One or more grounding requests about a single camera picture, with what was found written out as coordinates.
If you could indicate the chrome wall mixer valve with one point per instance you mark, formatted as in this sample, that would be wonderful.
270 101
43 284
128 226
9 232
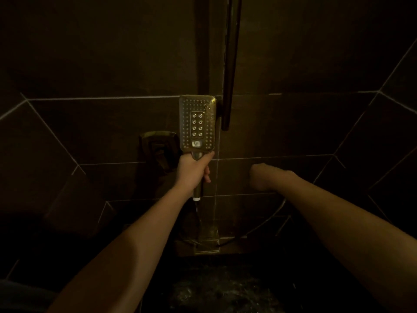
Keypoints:
159 148

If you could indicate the dark vertical shower rail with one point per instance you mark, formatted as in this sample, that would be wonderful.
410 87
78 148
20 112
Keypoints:
231 61

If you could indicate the square chrome handheld shower head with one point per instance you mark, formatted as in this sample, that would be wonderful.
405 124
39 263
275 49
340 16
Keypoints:
197 127

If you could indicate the person's right forearm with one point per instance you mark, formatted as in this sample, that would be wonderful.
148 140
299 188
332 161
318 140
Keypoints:
355 234

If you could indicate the person's left thumb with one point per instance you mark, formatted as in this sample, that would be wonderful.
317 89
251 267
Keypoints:
207 157

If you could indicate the person's right hand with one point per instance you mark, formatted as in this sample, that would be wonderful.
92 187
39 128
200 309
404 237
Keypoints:
265 177

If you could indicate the person's left hand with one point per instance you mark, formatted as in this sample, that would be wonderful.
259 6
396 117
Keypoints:
189 171

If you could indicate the person's left forearm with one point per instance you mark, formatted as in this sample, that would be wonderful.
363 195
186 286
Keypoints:
123 250

